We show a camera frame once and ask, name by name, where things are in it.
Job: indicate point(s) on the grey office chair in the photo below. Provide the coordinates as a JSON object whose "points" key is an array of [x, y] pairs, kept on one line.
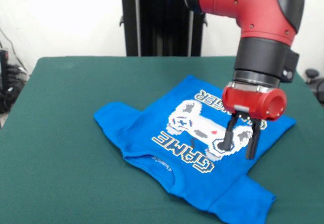
{"points": [[315, 82]]}

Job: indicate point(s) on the blue shirt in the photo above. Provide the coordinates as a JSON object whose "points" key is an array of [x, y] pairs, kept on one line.
{"points": [[152, 133]]}

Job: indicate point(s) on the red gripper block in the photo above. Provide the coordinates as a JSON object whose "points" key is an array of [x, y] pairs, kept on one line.
{"points": [[250, 102]]}

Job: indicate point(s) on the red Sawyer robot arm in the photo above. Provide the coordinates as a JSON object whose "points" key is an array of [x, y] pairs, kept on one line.
{"points": [[253, 19]]}

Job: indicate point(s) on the dark green table cloth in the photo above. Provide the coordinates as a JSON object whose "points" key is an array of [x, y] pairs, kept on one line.
{"points": [[63, 171]]}

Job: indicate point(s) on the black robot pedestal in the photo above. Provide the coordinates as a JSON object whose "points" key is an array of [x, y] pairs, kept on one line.
{"points": [[157, 24]]}

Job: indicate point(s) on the black box with red mark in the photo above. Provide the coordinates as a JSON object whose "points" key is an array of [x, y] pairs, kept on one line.
{"points": [[3, 69]]}

